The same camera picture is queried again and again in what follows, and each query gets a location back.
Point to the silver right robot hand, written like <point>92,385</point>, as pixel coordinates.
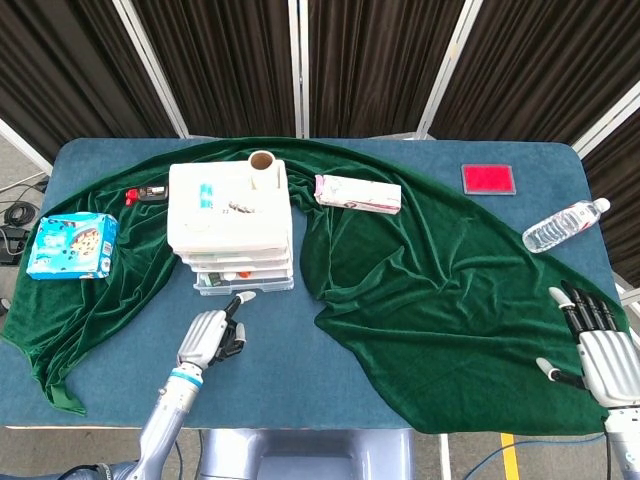
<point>607,360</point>

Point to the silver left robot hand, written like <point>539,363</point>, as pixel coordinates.
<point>205,335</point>

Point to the clear drawer with labelled card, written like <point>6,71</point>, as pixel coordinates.
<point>260,283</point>

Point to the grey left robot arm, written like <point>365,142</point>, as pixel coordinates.
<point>165,420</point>

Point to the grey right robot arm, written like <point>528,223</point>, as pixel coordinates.
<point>625,445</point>

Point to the clear drawer with mixed clutter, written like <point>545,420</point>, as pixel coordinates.
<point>240,266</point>

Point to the clear drawer with green contents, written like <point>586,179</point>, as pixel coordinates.
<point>235,256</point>

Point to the blue cookie package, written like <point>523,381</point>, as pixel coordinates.
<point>70,245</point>

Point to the black card with white label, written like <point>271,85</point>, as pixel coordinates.
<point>214,279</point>

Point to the small dark trinket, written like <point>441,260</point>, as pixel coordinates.
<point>242,207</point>

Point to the clear plastic water bottle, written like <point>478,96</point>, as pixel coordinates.
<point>560,227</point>

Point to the red and black small gadget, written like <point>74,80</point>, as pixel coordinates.
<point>152,192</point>

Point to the grey robot torso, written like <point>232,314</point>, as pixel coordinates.
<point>300,455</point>

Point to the green velvet cloth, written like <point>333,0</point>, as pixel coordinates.
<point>425,300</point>

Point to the white toothpaste carton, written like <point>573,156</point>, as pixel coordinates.
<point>360,194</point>

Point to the black power adapter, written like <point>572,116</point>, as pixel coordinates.
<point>11,245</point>

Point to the red ink pad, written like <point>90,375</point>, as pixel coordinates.
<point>488,179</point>

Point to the dark pleated folding screen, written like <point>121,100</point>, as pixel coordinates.
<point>240,60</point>

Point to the white plastic drawer cabinet frame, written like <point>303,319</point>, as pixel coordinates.
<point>225,225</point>

